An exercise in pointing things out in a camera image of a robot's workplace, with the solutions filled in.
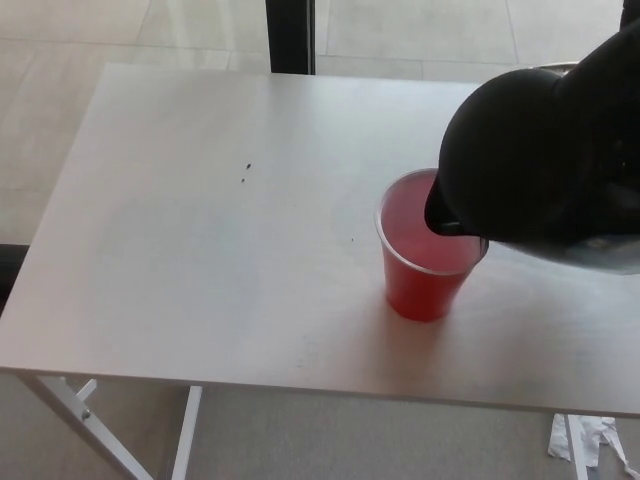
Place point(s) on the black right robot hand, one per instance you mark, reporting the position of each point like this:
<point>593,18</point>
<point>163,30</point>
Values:
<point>631,12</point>

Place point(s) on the black electric kettle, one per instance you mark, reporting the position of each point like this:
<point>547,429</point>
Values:
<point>515,160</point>

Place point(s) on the red plastic cup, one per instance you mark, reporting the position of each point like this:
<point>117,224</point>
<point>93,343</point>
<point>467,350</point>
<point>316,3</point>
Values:
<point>420,295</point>

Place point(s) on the crumpled white paper scrap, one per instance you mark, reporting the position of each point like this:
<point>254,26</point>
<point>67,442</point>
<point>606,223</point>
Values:
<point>597,435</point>

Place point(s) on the white metal table leg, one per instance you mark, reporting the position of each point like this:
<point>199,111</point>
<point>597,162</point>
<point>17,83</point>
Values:
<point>576,452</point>

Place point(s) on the black vertical window post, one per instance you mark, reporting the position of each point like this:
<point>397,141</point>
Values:
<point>291,35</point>

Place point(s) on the white metal table leg frame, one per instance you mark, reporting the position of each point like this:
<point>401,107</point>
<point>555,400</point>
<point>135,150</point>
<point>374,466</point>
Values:
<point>186,432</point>

